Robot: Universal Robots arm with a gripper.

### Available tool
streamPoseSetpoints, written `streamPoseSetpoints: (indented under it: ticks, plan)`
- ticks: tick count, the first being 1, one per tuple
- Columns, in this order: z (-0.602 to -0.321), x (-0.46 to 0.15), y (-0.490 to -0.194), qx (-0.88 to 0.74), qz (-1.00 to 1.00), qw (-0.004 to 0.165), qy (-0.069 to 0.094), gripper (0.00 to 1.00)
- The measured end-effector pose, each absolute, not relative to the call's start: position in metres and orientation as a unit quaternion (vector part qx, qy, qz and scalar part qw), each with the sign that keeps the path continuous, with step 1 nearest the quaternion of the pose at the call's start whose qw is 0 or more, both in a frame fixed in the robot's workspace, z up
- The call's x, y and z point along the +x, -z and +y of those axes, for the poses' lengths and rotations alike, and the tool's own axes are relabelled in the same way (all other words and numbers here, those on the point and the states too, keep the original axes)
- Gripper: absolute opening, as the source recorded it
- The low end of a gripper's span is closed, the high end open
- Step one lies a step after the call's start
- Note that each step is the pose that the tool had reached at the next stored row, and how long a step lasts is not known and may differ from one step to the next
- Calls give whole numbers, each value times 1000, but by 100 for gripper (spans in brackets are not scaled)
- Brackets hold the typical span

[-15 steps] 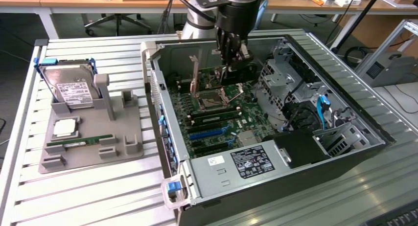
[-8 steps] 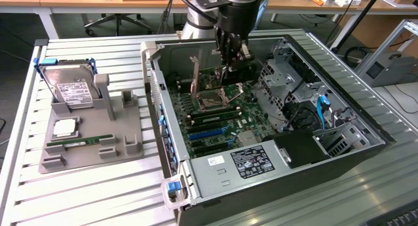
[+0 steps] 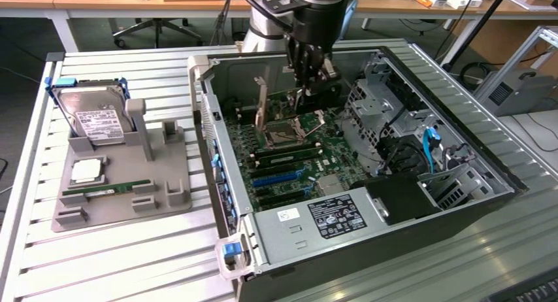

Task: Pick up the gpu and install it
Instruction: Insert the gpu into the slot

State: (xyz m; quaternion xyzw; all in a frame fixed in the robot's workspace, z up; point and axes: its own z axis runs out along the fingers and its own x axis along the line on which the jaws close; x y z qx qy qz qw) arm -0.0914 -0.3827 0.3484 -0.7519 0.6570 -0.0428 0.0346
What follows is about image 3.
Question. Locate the grey power supply unit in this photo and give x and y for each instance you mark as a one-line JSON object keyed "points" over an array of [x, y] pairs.
{"points": [[283, 240]]}

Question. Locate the white small box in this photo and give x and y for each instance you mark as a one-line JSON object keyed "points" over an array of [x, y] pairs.
{"points": [[466, 2]]}

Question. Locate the blue disk caddy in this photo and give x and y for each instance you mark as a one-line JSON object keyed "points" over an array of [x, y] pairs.
{"points": [[65, 83]]}

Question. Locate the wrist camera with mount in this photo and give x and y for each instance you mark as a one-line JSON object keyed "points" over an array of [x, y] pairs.
{"points": [[280, 3]]}

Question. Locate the silver CPU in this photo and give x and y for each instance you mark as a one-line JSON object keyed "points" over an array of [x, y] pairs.
{"points": [[87, 170]]}

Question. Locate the black office chair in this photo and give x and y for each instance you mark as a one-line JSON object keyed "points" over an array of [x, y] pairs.
{"points": [[156, 25]]}

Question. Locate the wooden desk with white legs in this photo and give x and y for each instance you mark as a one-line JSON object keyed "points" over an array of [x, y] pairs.
{"points": [[25, 1]]}

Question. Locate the silver hard disk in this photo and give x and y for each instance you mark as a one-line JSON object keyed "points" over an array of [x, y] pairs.
{"points": [[93, 122]]}

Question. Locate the black open PC case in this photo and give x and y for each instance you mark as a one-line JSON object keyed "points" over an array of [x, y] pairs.
{"points": [[435, 243]]}

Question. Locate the black tripod pole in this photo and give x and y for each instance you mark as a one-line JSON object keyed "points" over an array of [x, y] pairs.
{"points": [[475, 27]]}

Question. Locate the blue case latch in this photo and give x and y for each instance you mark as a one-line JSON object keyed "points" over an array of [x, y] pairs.
{"points": [[229, 251]]}

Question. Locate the grey tower computer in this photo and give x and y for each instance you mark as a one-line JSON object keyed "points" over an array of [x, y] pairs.
{"points": [[518, 93]]}

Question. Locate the orange and white box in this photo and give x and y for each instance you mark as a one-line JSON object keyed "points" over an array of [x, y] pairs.
{"points": [[428, 0]]}

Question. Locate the silver drive cage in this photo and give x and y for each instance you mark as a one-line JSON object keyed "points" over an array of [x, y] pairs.
{"points": [[370, 106]]}

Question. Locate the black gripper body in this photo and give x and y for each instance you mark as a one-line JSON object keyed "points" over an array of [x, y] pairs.
{"points": [[317, 24]]}

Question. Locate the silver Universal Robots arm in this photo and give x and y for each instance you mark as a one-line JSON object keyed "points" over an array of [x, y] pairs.
{"points": [[261, 30]]}

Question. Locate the wooden desk with clutter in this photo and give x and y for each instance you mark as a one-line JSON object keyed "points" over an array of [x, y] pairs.
{"points": [[404, 4]]}

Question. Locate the grey parts rack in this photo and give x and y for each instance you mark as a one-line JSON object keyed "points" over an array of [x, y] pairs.
{"points": [[121, 171]]}

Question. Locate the green motherboard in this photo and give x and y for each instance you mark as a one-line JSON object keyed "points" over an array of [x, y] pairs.
{"points": [[335, 151]]}

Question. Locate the black expansion slot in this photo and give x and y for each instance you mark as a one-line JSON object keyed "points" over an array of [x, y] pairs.
{"points": [[280, 199]]}

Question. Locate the graphics card with metal bracket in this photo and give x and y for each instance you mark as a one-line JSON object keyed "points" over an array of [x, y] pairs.
{"points": [[279, 104]]}

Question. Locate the black RAM slot bank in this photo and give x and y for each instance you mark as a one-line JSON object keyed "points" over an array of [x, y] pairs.
{"points": [[245, 115], [285, 155]]}

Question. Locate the green RAM stick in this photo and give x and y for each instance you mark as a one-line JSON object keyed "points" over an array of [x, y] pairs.
{"points": [[108, 188]]}

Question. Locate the aluminium profile frame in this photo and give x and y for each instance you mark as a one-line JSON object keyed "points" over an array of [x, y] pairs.
{"points": [[540, 34]]}

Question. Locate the blue expansion slot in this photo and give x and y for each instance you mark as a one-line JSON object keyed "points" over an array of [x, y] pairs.
{"points": [[273, 179]]}

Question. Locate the silver disk bay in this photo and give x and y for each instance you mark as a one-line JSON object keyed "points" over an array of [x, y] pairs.
{"points": [[470, 184]]}

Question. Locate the CPU socket with metal frame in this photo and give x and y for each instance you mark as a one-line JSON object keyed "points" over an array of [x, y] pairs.
{"points": [[311, 122]]}

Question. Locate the silver chipset heat sink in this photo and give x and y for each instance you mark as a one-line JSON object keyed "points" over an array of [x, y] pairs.
{"points": [[329, 186]]}

